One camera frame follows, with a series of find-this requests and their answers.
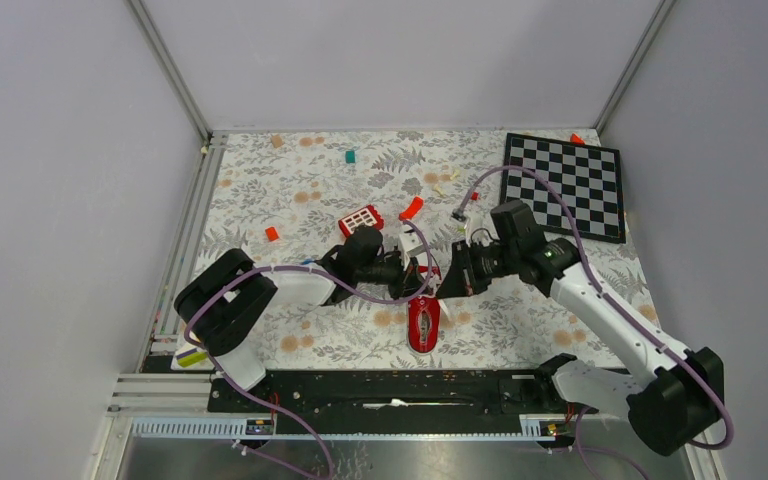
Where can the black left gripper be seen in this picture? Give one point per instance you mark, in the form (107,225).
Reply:
(409,281)

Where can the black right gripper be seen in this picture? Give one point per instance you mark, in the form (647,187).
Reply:
(463,278)

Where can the red canvas sneaker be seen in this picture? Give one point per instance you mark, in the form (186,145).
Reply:
(424,319)

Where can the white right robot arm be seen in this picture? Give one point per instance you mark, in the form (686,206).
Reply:
(668,393)

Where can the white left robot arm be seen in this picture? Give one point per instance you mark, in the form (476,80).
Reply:
(222,305)

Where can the red white window brick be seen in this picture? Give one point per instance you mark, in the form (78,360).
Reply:
(365,216)

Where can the orange red curved block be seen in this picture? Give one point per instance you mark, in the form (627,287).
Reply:
(413,209)

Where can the floral patterned table mat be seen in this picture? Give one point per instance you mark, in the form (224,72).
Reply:
(300,184)

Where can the small orange cube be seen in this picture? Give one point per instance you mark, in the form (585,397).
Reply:
(272,234)

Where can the black grey chessboard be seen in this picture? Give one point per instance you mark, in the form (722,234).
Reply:
(588,178)

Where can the yellow green block stack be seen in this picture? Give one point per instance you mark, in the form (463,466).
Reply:
(190,358)

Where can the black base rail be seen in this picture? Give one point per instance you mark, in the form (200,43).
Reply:
(391,403)

